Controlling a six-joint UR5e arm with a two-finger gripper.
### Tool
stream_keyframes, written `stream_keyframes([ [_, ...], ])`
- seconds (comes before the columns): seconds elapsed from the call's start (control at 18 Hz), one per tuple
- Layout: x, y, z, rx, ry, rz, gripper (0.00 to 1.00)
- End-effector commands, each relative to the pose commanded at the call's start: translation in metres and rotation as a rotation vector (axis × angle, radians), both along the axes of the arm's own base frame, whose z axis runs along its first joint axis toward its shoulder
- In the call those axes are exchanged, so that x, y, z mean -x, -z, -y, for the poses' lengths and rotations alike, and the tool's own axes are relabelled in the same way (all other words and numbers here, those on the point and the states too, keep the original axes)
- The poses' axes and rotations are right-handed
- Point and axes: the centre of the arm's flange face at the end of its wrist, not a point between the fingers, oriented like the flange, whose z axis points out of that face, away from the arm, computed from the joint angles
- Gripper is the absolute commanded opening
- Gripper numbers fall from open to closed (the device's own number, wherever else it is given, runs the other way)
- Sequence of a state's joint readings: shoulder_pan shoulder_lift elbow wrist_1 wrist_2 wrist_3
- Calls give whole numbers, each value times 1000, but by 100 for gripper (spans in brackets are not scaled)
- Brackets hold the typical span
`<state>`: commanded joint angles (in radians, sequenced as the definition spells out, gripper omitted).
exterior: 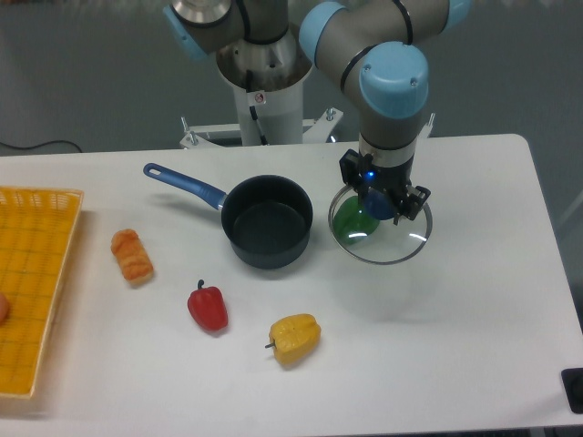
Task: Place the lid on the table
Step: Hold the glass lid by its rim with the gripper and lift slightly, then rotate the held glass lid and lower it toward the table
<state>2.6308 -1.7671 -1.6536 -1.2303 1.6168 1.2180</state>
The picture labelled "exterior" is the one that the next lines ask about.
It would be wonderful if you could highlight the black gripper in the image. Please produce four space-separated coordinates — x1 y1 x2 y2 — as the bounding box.
339 146 431 225

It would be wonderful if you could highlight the dark saucepan with blue handle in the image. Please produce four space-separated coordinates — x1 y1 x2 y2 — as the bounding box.
143 163 313 269

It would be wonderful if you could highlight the yellow toy bell pepper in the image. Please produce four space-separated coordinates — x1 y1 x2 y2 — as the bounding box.
264 313 322 366

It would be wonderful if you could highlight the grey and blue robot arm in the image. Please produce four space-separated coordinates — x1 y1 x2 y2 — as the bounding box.
163 1 472 221

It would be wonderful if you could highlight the black device at table edge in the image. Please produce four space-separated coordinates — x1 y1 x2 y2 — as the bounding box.
561 367 583 414

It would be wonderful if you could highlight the yellow woven basket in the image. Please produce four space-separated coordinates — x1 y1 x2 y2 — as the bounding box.
1 186 84 399

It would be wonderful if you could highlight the glass lid with blue knob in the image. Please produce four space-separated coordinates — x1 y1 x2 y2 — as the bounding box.
328 187 433 265

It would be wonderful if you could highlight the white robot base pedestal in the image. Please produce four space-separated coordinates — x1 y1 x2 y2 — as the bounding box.
179 30 343 149

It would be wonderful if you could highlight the red toy bell pepper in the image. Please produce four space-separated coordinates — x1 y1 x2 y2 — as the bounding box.
187 279 229 331

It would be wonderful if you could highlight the green toy bell pepper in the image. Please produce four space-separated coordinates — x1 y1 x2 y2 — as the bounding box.
332 196 380 246

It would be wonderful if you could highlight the orange toy bread roll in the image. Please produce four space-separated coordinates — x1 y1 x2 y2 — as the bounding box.
110 229 154 287

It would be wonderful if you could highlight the black cable on floor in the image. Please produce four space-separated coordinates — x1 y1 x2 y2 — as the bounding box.
0 139 86 154

